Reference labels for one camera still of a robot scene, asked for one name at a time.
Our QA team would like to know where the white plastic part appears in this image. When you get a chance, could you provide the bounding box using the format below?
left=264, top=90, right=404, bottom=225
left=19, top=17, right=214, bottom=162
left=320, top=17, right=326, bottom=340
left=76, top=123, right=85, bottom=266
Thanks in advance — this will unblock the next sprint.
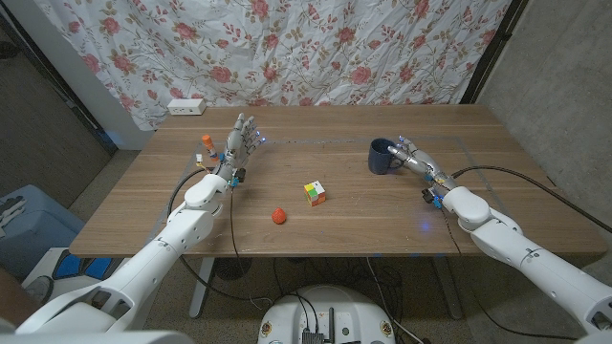
left=0, top=195, right=28, bottom=239

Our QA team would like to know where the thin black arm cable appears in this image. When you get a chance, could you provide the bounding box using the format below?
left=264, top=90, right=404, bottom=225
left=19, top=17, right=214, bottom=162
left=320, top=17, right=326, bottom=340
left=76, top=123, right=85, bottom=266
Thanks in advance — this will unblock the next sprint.
left=229, top=184, right=241, bottom=263
left=440, top=205, right=579, bottom=341

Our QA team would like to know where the floral curtain backdrop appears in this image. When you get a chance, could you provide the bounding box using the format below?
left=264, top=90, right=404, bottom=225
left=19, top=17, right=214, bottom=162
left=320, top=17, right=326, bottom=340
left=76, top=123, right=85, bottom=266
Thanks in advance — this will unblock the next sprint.
left=33, top=0, right=514, bottom=132

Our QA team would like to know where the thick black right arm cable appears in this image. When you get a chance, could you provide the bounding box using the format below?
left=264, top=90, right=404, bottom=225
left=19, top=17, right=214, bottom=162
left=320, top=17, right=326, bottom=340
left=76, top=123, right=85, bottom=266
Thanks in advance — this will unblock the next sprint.
left=450, top=164, right=612, bottom=236

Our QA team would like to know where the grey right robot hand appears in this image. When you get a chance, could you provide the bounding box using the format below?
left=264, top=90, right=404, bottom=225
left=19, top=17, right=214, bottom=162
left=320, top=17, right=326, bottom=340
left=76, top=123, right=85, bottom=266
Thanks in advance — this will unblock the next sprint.
left=386, top=136, right=458, bottom=194

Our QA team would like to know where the black door frame strip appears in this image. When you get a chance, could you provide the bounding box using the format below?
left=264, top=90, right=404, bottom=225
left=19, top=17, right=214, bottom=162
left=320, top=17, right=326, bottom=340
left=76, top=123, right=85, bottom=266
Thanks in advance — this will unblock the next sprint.
left=0, top=9, right=119, bottom=155

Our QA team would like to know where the blue storage bin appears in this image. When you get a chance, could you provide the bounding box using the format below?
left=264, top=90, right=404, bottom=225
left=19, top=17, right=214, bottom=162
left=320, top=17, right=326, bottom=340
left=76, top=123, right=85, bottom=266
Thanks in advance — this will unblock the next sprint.
left=0, top=183, right=87, bottom=281

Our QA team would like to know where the grey table leg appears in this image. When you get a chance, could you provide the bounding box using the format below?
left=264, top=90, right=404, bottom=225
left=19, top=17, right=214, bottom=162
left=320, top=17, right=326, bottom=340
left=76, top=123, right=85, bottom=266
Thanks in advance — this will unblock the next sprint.
left=432, top=255, right=465, bottom=320

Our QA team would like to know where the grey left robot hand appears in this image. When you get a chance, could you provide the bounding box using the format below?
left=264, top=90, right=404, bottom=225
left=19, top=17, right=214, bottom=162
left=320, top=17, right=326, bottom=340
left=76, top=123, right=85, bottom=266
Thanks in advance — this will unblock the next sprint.
left=213, top=113, right=267, bottom=182

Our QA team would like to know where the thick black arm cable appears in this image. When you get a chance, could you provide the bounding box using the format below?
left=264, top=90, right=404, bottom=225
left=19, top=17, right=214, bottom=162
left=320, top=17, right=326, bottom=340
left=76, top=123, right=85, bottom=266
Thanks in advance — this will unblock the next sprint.
left=450, top=164, right=612, bottom=236
left=166, top=166, right=273, bottom=307

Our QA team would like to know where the white blue floor device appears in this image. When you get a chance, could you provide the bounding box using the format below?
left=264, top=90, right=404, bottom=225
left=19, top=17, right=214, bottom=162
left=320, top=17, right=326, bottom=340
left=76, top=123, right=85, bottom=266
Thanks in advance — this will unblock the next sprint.
left=21, top=247, right=130, bottom=297

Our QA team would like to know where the white robot torso base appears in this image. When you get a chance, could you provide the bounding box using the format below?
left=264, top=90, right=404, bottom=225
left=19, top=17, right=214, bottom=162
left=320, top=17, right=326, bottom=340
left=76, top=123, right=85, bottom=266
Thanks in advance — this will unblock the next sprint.
left=256, top=285, right=397, bottom=344

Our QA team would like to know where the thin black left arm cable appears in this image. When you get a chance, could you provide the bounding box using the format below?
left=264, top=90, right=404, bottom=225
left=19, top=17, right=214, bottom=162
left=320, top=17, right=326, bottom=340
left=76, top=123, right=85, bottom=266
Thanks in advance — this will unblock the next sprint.
left=229, top=184, right=241, bottom=263

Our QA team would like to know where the navy blue mug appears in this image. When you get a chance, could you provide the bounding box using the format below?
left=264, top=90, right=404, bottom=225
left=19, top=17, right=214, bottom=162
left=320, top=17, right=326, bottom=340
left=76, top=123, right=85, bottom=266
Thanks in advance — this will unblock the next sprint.
left=367, top=138, right=405, bottom=176

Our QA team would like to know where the rubiks cube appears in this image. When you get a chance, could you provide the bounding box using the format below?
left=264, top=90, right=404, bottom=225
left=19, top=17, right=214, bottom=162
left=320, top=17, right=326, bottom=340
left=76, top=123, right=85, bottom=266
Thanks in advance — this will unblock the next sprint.
left=303, top=180, right=327, bottom=207

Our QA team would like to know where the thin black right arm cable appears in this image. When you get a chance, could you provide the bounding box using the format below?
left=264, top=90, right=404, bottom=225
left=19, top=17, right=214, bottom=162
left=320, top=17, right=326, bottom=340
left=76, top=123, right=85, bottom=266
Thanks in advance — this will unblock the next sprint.
left=440, top=205, right=579, bottom=341

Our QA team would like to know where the black round base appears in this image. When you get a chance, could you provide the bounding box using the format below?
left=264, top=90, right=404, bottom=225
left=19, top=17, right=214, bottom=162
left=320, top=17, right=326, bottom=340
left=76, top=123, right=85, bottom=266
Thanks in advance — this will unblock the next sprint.
left=214, top=257, right=253, bottom=281

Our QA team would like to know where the white table leg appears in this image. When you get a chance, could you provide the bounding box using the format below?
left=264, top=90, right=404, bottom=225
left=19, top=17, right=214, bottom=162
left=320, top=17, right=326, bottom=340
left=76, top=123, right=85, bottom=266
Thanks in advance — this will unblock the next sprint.
left=188, top=256, right=216, bottom=320

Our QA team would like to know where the black backdrop pole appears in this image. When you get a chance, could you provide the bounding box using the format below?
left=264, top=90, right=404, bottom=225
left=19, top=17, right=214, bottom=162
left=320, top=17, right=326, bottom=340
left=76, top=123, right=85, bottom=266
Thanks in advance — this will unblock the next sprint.
left=459, top=0, right=530, bottom=105

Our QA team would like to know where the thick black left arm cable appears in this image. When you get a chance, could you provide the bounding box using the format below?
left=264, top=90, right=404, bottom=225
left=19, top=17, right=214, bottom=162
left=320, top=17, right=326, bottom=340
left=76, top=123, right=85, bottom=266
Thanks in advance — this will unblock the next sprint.
left=166, top=166, right=273, bottom=307

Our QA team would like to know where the white power strip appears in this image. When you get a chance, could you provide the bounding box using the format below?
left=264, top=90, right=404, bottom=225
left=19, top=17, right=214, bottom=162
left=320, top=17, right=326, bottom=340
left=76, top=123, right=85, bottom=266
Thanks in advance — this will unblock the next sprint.
left=166, top=97, right=208, bottom=117

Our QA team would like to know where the orange glue stick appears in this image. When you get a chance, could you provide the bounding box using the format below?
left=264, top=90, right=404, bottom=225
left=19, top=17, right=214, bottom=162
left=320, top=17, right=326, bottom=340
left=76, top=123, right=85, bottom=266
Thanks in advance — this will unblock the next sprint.
left=201, top=134, right=219, bottom=162

